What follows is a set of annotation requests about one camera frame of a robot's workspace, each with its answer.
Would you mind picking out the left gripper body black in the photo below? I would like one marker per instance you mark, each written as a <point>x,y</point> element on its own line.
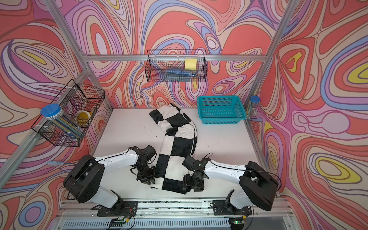
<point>146,174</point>

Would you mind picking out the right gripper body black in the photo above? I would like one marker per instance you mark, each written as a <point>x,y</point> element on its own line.
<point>194,181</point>

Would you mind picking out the black white checkered pillowcase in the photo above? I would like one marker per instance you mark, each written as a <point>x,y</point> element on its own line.
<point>179,142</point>

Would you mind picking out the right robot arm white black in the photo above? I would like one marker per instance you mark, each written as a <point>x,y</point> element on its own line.
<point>258,187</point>

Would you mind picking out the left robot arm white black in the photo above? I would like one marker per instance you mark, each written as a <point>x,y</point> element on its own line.
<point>83,182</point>

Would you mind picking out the yellow tape roll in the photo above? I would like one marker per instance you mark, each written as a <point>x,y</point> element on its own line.
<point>82,118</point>

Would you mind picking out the teal plastic basket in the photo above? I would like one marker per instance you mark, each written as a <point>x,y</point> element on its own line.
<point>220,110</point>

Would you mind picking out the blue lid corner jar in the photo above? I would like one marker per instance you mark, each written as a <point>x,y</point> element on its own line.
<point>254,100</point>

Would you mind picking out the blue lid straw jar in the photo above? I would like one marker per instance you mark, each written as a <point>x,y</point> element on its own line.
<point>55,114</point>

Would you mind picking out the yellow sticky note pad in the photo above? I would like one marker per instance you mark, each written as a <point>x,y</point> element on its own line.
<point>190,64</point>

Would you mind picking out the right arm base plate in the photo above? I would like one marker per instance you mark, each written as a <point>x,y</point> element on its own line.
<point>222,207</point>

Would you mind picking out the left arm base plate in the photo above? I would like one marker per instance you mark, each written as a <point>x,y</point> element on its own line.
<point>120,209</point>

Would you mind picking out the aluminium rail front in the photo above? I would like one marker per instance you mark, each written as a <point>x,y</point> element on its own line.
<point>170,208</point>

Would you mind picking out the left wire basket black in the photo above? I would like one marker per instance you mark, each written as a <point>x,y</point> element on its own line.
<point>73,98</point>

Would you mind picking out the wire basket black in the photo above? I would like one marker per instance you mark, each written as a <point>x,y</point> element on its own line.
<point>73,98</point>
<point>160,60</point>

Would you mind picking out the back wire basket black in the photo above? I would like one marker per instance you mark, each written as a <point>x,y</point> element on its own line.
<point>160,60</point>

